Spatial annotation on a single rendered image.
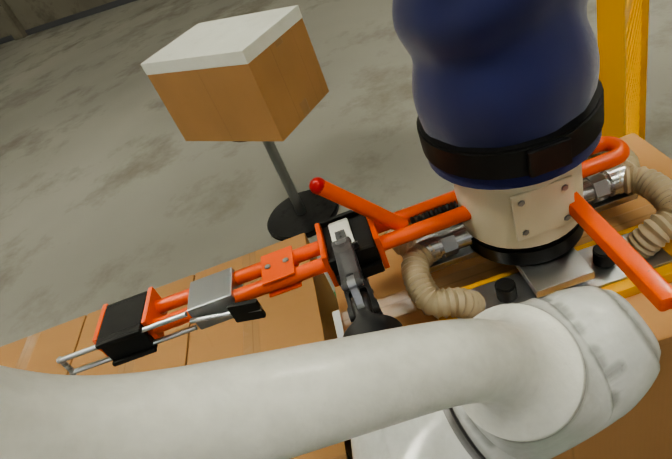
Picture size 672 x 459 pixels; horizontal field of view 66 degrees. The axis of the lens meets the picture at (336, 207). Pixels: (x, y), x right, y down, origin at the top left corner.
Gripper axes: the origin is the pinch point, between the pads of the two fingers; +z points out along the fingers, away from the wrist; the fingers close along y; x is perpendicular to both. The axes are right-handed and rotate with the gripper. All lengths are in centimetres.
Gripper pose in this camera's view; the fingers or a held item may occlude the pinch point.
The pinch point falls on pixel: (347, 247)
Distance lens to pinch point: 75.0
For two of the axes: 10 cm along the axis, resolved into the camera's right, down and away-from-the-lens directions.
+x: 9.3, -3.6, -0.6
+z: -1.7, -5.6, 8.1
